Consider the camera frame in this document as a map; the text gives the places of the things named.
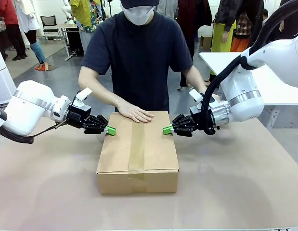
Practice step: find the bystander in grey hoodie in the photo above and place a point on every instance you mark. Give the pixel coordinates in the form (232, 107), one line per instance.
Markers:
(168, 8)

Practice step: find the bystander in orange trousers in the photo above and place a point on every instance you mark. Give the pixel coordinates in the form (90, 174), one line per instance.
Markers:
(240, 43)

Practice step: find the bystander in maroon clothes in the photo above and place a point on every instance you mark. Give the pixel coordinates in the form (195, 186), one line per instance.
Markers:
(194, 16)

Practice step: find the bystander in red jacket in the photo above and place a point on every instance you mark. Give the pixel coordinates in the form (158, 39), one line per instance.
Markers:
(11, 14)

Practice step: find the person's right forearm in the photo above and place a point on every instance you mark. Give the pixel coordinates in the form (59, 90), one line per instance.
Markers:
(98, 95)

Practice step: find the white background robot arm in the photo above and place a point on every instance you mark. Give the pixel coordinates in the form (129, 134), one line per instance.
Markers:
(67, 9)

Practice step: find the person's left forearm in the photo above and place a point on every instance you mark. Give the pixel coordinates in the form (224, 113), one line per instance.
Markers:
(197, 81)

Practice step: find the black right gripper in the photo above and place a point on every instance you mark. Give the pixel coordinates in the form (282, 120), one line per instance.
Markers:
(197, 119)

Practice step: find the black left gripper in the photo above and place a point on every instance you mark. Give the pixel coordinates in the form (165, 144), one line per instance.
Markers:
(77, 116)

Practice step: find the bystander with yellow skirt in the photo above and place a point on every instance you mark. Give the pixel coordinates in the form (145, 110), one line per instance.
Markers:
(223, 36)

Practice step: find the brown cardboard shipping box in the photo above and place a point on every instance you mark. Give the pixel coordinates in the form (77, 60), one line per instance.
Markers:
(139, 154)

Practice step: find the large white table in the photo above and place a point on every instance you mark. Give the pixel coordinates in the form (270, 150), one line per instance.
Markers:
(218, 60)

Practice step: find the cardboard carton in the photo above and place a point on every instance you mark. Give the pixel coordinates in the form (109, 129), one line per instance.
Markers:
(206, 42)

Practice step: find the bystander in white coat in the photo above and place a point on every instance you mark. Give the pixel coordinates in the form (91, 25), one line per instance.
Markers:
(26, 19)

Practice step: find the brown tape strip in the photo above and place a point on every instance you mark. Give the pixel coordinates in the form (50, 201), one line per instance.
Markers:
(136, 149)

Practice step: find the black cap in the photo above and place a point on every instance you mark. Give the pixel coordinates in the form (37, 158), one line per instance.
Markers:
(139, 3)

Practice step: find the person in black T-shirt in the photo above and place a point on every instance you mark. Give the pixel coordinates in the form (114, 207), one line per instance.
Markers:
(139, 60)

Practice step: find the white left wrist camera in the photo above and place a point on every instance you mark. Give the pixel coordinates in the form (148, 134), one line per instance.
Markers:
(82, 95)

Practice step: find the bystander in yellow jacket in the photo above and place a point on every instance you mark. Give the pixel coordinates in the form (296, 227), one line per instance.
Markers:
(82, 12)

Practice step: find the black mesh office chair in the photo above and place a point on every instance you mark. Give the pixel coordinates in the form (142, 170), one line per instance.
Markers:
(48, 22)

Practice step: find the dark background desk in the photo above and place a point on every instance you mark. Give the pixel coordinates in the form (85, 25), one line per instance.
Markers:
(74, 41)

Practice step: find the person's left hand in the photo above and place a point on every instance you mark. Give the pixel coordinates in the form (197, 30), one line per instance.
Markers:
(218, 98)

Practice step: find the person's right hand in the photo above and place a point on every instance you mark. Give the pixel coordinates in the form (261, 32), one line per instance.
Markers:
(135, 114)

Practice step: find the black pole stand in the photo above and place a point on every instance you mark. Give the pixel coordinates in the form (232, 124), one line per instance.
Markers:
(105, 9)

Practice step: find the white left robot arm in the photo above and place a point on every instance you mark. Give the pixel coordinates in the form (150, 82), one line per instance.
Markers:
(28, 108)

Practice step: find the bystander in black clothes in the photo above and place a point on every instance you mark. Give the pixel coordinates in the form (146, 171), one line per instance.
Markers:
(271, 36)

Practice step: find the white face mask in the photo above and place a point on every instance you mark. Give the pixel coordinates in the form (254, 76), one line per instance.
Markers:
(138, 15)

